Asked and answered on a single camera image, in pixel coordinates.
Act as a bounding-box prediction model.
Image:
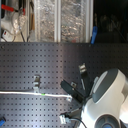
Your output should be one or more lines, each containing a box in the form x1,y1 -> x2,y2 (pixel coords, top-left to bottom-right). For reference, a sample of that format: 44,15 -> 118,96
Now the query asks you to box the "white cable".
0,91 -> 73,102

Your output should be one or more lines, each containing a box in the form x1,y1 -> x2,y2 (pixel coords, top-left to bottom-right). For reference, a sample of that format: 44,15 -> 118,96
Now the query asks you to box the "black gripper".
60,63 -> 95,105

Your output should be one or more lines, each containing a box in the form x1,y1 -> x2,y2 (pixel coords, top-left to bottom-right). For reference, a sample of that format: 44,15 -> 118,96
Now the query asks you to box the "metal cable clip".
33,75 -> 40,93

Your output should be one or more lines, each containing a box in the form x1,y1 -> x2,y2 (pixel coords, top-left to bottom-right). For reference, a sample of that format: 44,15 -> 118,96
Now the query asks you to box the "clear plastic bin left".
34,0 -> 55,42

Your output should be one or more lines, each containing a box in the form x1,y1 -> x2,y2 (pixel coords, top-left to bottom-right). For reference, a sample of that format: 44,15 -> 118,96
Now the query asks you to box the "blue object at edge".
0,116 -> 6,127

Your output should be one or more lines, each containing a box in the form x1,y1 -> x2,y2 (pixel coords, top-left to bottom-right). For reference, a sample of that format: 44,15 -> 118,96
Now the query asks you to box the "clear plastic bin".
61,0 -> 87,43
34,0 -> 55,42

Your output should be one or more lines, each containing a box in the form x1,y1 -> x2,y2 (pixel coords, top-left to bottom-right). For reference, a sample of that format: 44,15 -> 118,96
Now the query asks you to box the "red handled tool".
1,4 -> 25,15

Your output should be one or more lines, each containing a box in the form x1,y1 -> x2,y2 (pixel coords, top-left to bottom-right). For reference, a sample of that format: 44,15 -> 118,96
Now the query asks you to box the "grey connector with black cable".
59,113 -> 83,124

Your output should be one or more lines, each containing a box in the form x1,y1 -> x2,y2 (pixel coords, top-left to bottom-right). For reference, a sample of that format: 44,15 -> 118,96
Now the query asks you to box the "blue handled tool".
91,26 -> 98,44

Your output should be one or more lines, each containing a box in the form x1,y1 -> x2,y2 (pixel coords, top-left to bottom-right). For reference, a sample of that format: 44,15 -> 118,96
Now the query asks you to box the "clear plastic bin right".
61,0 -> 87,43

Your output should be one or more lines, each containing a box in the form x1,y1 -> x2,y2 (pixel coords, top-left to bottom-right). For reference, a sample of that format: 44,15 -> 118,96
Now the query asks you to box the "black pegboard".
0,43 -> 128,128

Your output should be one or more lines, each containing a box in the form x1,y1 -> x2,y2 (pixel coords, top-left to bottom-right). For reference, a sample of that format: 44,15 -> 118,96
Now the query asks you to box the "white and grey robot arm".
60,68 -> 128,128

